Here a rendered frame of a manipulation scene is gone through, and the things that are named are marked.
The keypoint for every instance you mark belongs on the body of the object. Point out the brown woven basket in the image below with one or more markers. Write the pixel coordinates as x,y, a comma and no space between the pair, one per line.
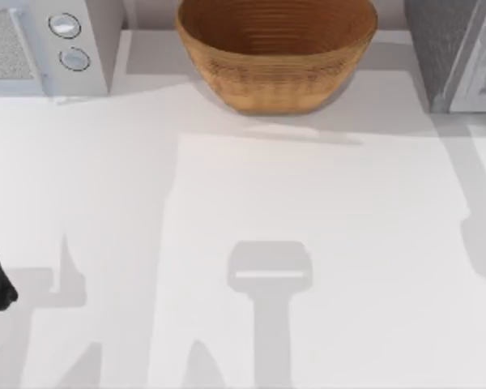
275,77

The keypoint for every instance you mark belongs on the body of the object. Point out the pale microwave oven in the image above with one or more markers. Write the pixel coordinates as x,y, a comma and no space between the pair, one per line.
93,48

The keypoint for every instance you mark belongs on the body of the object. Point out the round microwave knob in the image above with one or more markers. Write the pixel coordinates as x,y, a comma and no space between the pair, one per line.
64,25
74,59

